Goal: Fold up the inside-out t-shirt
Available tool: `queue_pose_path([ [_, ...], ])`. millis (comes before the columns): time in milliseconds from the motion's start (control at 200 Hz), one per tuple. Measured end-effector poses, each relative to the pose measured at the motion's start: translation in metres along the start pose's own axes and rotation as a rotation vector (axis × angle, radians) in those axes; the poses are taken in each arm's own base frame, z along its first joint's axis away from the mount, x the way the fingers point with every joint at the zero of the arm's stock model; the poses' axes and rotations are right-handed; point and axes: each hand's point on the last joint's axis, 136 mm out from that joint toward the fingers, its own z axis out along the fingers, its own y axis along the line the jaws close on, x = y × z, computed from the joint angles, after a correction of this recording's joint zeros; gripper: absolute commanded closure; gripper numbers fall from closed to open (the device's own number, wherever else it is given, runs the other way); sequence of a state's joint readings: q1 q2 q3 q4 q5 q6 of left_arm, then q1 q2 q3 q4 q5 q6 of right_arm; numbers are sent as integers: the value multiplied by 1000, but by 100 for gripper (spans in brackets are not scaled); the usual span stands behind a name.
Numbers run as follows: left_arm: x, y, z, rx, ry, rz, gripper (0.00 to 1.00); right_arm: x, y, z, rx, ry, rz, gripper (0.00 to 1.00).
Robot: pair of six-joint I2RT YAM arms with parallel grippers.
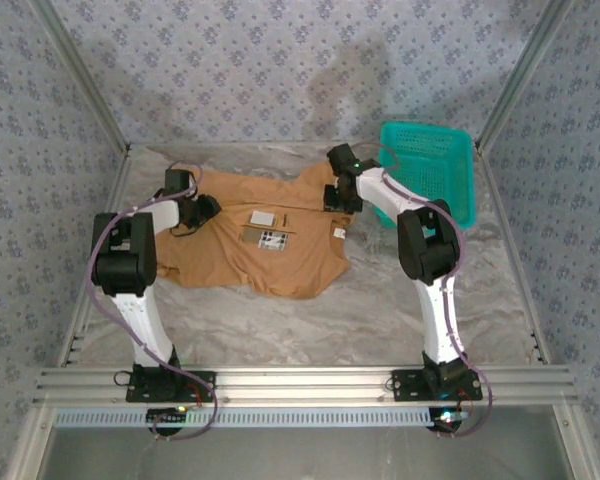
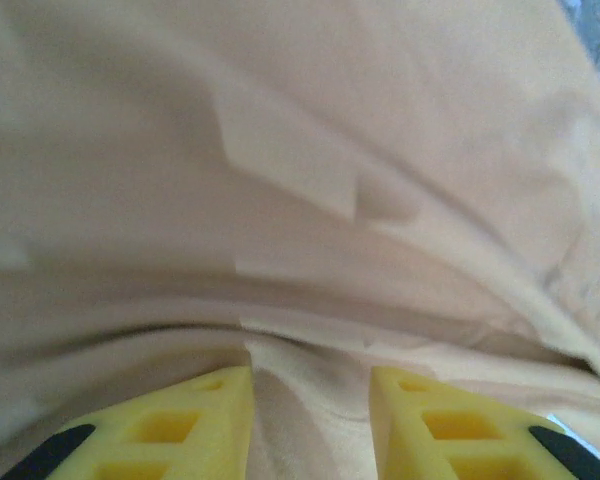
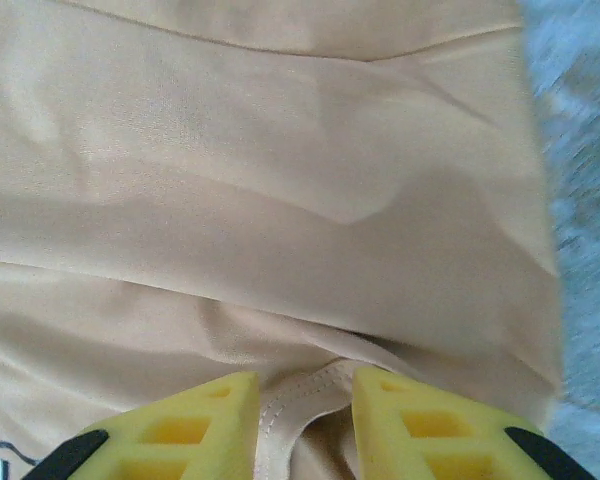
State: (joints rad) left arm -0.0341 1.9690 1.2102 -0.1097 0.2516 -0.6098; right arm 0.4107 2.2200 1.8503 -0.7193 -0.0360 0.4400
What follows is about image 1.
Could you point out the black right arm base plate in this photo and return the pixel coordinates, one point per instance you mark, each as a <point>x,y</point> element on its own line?
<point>410,387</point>

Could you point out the teal plastic basket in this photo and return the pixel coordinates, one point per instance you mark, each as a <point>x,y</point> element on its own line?
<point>430,170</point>

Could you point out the aluminium table side rail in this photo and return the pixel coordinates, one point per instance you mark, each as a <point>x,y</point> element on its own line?
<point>120,175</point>
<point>496,210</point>

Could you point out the tan t-shirt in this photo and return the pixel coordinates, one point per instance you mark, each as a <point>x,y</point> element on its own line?
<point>300,260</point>

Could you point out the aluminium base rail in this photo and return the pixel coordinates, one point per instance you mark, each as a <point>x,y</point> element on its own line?
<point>305,385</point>

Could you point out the small black controller board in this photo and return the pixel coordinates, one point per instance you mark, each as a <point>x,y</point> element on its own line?
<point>167,417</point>
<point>447,420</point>

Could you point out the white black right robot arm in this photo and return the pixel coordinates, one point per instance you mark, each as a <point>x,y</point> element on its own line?
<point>442,320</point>

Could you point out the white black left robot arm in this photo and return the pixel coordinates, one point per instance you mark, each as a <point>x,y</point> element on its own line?
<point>140,320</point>

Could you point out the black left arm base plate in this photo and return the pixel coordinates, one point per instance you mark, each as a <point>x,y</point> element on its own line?
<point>200,385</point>

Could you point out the aluminium frame post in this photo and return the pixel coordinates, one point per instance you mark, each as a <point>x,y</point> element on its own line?
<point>90,75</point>
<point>516,75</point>

